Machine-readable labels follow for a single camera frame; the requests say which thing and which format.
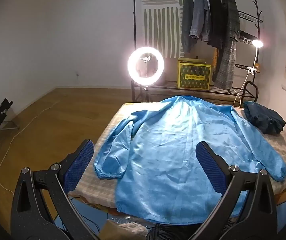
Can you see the black hanging coat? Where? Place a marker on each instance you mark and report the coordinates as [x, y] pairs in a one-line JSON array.
[[215, 17]]

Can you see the yellow patterned box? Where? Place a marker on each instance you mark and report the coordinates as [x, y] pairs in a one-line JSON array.
[[194, 76]]

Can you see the dark teal folded garment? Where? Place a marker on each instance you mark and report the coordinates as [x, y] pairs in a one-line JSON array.
[[262, 117]]

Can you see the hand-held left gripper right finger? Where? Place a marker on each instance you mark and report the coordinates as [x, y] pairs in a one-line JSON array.
[[210, 167]]

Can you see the yellow-brown hanging cloth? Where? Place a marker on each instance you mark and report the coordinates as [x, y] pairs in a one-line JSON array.
[[215, 57]]

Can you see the white clip lamp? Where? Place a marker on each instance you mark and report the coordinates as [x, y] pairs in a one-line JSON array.
[[257, 43]]

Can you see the blue jacket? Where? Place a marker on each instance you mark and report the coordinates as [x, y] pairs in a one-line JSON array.
[[163, 155]]

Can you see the denim hanging jacket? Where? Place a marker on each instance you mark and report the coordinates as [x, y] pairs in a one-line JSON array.
[[200, 12]]

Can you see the black tubular metal frame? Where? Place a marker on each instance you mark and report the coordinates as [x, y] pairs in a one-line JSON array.
[[255, 90]]

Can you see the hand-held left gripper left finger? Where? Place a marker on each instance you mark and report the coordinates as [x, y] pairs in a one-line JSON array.
[[79, 165]]

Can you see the white fluffy towel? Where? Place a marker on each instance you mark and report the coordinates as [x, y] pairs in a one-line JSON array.
[[133, 230]]

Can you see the beige plaid blanket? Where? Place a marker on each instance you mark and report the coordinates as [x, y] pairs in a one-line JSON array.
[[113, 122]]

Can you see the grey plaid hanging coat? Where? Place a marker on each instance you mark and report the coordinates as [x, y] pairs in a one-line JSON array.
[[227, 55]]

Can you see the grey-green hanging jacket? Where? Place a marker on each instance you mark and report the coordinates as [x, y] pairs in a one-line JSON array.
[[186, 17]]

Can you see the small brown figurine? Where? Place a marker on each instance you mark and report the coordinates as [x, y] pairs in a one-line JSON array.
[[257, 66]]

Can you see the black metal clothes rack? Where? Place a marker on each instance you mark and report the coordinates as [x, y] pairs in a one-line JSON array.
[[134, 30]]

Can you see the green striped wall hanging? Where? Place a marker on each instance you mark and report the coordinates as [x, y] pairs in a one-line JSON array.
[[158, 30]]

